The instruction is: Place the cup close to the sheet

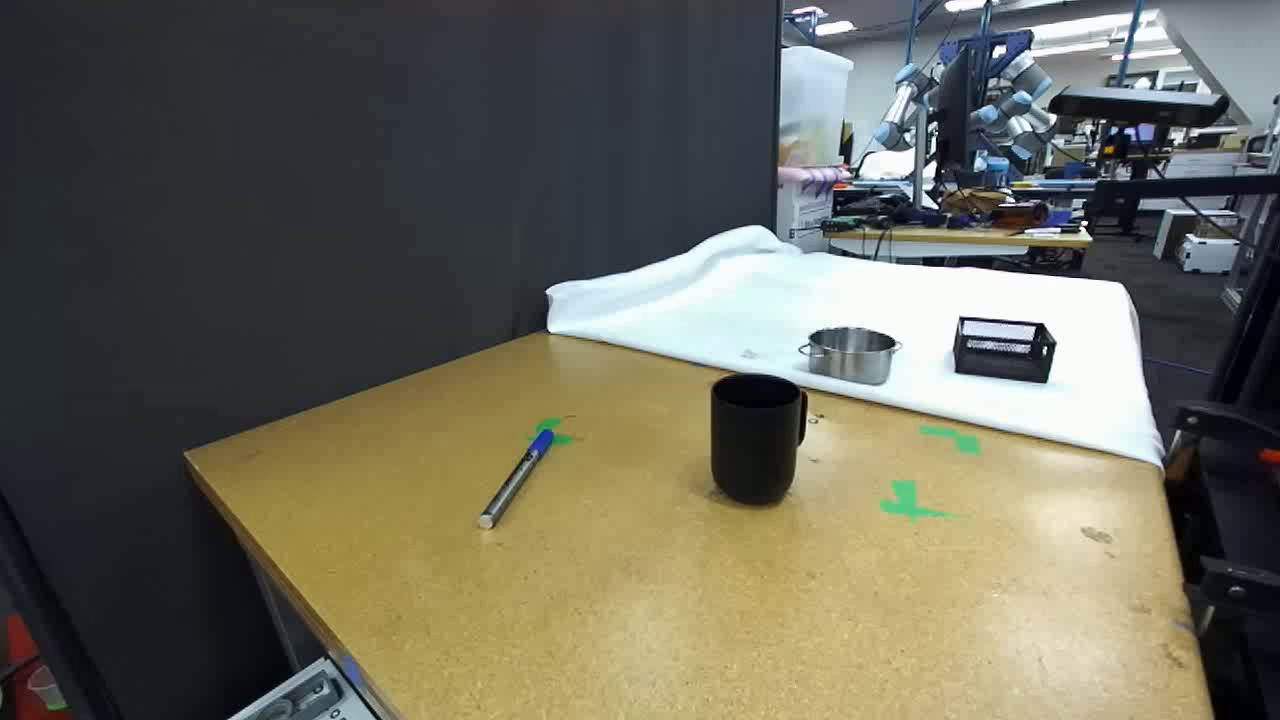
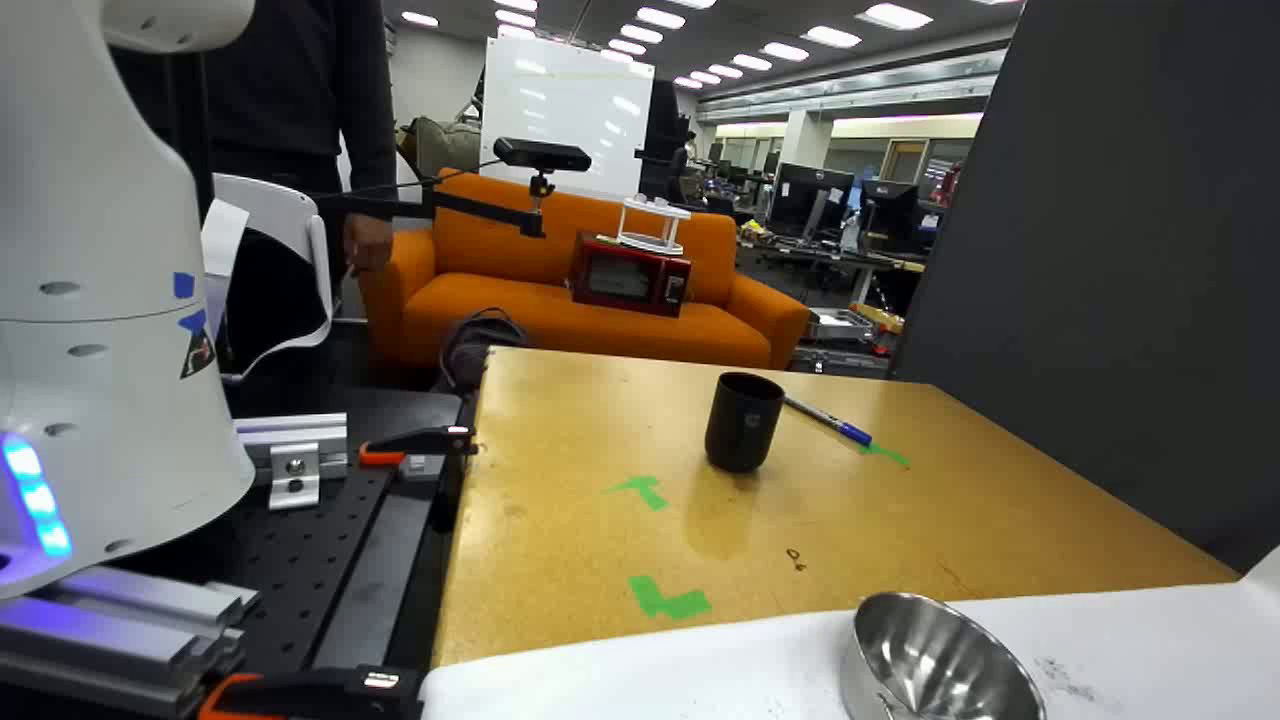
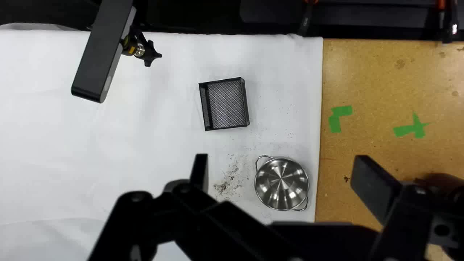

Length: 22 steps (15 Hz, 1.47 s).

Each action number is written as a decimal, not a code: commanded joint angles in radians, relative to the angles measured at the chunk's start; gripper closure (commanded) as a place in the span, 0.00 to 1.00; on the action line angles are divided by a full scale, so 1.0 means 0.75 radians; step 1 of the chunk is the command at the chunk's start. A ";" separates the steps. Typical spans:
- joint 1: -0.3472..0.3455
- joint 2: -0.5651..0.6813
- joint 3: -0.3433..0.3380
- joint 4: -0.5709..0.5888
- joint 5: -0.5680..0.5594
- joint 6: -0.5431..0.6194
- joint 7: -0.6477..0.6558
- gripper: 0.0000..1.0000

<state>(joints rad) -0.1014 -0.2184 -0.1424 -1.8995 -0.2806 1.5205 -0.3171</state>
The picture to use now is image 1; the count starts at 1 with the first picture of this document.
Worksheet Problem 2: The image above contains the white sheet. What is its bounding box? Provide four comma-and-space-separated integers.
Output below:
543, 219, 1167, 469

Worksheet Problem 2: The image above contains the black background monitor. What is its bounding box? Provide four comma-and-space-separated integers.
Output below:
933, 37, 1041, 183

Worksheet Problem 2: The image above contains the white printed label plate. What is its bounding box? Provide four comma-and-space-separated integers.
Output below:
227, 657, 391, 720

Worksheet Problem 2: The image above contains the translucent plastic storage bin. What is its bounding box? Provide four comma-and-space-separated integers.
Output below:
778, 41, 855, 170

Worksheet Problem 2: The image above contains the grey and blue background robot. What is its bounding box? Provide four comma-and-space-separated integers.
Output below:
874, 31, 1060, 190

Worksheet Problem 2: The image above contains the silver pen with blue cap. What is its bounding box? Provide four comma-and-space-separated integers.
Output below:
477, 424, 562, 536

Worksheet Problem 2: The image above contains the red object behind table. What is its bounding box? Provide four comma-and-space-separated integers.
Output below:
0, 608, 73, 720

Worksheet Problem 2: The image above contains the small black crate box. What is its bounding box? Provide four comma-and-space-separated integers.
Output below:
953, 310, 1060, 386

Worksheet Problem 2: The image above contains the small stainless steel pot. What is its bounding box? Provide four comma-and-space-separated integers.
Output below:
795, 324, 904, 386

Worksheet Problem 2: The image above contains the black backdrop curtain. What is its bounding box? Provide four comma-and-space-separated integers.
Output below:
0, 0, 783, 720

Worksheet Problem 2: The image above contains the wooden background workbench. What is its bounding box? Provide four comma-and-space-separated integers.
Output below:
819, 216, 1095, 267

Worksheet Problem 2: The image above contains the black cup with handle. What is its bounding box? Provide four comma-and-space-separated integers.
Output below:
710, 373, 814, 507

